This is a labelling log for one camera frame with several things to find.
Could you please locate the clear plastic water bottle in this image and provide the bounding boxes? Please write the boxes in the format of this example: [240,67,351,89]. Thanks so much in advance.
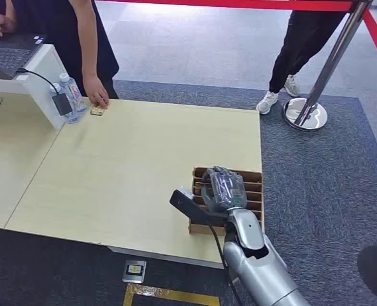
[58,73,88,120]
[50,82,81,124]

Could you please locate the chrome stanchion post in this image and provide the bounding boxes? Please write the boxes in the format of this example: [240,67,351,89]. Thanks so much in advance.
[282,0,373,132]

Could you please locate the white desk riser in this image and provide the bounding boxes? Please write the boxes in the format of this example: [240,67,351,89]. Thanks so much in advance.
[0,43,67,130]

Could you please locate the white sneaker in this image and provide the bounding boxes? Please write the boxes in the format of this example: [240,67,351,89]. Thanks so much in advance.
[256,91,280,115]
[283,75,302,98]

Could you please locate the person at desk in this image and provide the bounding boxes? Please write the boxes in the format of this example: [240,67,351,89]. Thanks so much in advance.
[0,0,120,109]

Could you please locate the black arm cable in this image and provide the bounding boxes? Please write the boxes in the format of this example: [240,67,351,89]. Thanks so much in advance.
[207,224,244,306]

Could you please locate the slotted cardboard card box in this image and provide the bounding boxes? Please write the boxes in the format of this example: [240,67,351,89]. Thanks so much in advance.
[188,166,265,237]

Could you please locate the dark laptop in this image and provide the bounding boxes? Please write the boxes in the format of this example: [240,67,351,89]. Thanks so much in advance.
[0,33,46,80]

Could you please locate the black power cable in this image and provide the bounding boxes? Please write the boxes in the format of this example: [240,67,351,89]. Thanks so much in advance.
[16,67,60,94]

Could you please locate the metal floor socket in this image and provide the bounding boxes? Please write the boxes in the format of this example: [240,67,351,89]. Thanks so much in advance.
[121,259,147,284]

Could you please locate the person's left hand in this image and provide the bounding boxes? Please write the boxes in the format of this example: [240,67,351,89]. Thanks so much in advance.
[82,74,109,109]

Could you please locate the yellow floor tape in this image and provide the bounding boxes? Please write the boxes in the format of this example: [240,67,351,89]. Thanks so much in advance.
[123,283,221,306]

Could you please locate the black power adapter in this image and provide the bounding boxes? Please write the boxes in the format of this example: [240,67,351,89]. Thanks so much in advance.
[51,92,73,117]

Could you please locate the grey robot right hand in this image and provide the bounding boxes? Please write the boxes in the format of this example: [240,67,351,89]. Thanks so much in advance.
[201,166,249,214]

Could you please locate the standing person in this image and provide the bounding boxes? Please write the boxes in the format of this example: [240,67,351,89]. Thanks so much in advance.
[256,10,348,115]

